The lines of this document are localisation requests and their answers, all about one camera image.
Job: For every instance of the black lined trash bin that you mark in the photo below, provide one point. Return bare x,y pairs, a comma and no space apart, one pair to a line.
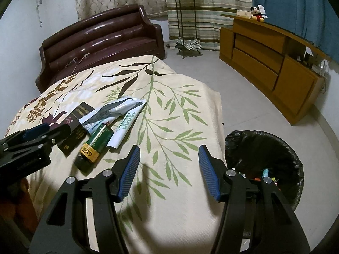
259,150

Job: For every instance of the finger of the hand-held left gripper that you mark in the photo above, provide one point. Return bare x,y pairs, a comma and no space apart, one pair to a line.
34,132
59,133

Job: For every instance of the floral beige bedspread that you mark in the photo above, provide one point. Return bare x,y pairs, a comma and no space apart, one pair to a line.
172,127

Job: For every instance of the light blue tube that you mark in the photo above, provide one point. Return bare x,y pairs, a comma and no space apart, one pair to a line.
265,173

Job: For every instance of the white flat box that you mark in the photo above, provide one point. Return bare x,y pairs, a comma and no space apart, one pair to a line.
243,13

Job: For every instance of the green bottle yellow label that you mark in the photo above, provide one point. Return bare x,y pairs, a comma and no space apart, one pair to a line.
96,143

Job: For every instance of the white small appliance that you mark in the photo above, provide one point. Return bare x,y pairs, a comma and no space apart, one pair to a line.
324,67

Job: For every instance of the black cardboard box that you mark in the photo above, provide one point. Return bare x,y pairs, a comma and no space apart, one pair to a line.
76,127

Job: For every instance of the white green printed bag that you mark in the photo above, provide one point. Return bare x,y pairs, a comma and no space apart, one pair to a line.
124,127

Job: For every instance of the black metal plant stand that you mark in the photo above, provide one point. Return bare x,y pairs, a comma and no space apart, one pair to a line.
195,18

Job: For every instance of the white grey plastic pouch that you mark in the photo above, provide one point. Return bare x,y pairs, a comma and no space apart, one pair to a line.
116,108

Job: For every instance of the wooden cabinet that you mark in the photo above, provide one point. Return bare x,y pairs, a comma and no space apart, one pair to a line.
254,58

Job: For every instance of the mouse plush toy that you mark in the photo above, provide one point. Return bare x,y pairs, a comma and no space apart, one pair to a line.
257,14

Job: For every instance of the striped curtain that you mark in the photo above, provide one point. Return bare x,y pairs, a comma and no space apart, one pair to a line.
217,5

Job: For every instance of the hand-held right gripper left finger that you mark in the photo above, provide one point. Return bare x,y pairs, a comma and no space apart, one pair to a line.
129,169

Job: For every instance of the dark brown leather headboard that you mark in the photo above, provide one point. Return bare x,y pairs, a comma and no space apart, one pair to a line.
100,37

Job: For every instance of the dark orange cloth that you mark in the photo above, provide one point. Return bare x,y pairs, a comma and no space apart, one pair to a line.
18,206

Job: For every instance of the green checked cloth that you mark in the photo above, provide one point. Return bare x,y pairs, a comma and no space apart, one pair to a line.
189,44

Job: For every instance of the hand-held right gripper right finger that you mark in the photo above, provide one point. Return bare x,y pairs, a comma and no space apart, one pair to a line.
208,172

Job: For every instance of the blue curtain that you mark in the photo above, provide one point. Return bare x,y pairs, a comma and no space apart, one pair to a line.
291,5

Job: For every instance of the white wall conduit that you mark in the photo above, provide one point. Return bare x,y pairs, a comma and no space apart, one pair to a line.
39,10

